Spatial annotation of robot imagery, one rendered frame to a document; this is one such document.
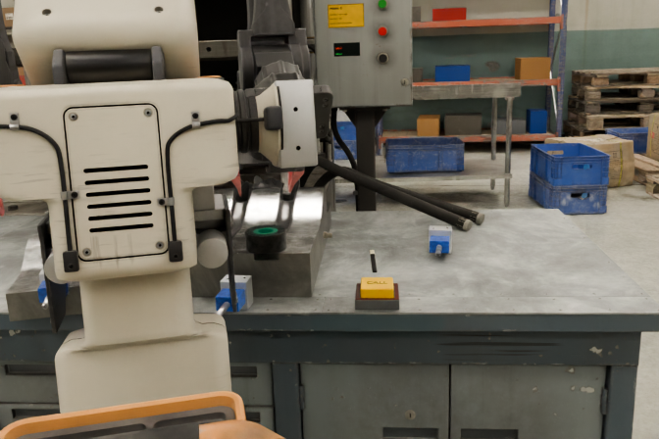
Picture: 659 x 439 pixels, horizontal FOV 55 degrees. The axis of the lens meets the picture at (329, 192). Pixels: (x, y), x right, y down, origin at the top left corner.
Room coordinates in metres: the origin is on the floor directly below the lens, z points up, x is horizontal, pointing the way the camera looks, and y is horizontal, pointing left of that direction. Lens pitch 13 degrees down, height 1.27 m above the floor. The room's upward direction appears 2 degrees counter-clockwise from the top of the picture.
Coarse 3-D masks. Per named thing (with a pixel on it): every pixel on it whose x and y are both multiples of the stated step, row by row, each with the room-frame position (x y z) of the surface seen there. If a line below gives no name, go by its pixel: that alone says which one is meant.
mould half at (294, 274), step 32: (224, 192) 1.48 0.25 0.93; (256, 192) 1.47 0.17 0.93; (320, 192) 1.45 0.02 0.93; (256, 224) 1.36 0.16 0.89; (320, 224) 1.35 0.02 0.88; (288, 256) 1.14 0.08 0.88; (320, 256) 1.32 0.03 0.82; (192, 288) 1.16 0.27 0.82; (256, 288) 1.15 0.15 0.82; (288, 288) 1.14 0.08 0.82
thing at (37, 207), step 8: (248, 168) 2.55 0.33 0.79; (256, 168) 2.55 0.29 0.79; (264, 168) 2.54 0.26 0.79; (320, 168) 2.50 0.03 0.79; (240, 176) 2.38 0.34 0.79; (248, 176) 2.37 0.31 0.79; (264, 176) 2.36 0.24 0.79; (272, 176) 2.36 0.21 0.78; (312, 176) 2.33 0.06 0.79; (320, 176) 2.33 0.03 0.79; (224, 184) 2.25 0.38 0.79; (232, 184) 2.24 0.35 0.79; (312, 184) 2.20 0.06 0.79; (328, 184) 2.43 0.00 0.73; (24, 200) 2.11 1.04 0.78; (32, 200) 2.11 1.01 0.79; (40, 200) 2.10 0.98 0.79; (8, 208) 1.98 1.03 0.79; (16, 208) 1.98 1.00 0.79; (24, 208) 2.00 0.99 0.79; (32, 208) 1.99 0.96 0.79; (40, 208) 1.99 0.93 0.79
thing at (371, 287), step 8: (368, 280) 1.12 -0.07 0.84; (376, 280) 1.12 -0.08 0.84; (384, 280) 1.12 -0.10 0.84; (392, 280) 1.12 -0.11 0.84; (368, 288) 1.08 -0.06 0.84; (376, 288) 1.08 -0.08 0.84; (384, 288) 1.08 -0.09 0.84; (392, 288) 1.08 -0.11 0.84; (368, 296) 1.08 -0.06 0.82; (376, 296) 1.08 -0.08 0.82; (384, 296) 1.08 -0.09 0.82; (392, 296) 1.08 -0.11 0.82
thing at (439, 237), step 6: (432, 228) 1.38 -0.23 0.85; (438, 228) 1.38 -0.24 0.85; (444, 228) 1.38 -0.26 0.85; (450, 228) 1.38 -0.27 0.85; (432, 234) 1.37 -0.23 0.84; (438, 234) 1.37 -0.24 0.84; (444, 234) 1.37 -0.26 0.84; (450, 234) 1.36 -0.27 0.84; (432, 240) 1.34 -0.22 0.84; (438, 240) 1.34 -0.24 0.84; (444, 240) 1.33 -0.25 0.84; (450, 240) 1.36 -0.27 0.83; (432, 246) 1.33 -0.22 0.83; (438, 246) 1.32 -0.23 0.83; (444, 246) 1.33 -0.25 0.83; (450, 246) 1.36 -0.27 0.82; (432, 252) 1.33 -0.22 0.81; (438, 252) 1.28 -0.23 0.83; (444, 252) 1.33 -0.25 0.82; (450, 252) 1.36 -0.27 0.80
